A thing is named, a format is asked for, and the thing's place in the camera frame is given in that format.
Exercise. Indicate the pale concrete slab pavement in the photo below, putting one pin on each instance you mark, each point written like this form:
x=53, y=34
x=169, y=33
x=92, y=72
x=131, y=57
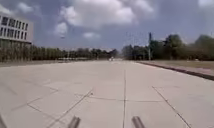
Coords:
x=108, y=86

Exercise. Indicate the tall dark pole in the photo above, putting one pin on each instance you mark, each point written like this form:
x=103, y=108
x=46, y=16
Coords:
x=149, y=46

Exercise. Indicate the row of trees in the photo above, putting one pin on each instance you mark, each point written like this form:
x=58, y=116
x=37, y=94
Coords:
x=45, y=53
x=175, y=48

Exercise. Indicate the robot's own part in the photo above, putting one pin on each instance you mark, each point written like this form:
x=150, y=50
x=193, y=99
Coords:
x=138, y=122
x=74, y=122

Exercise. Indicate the dark kerb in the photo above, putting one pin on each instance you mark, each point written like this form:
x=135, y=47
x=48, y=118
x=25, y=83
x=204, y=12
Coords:
x=181, y=70

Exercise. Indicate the dry grass strip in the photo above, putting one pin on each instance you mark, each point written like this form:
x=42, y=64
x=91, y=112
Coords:
x=188, y=64

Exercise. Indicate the white building with dark windows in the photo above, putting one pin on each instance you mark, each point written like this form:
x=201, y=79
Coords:
x=11, y=29

